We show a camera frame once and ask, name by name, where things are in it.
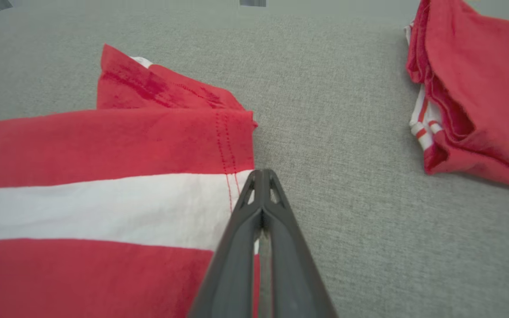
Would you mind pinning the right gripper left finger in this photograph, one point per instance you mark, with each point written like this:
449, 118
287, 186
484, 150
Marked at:
232, 265

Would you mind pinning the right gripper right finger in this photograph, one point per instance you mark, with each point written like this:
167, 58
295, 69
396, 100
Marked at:
294, 274

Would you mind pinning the red garment with white bands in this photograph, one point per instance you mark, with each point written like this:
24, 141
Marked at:
104, 145

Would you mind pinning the red lettered garment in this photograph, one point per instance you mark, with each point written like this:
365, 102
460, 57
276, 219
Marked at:
488, 88

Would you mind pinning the grey fabric sofa cushion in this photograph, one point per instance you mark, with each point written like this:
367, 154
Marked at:
347, 132

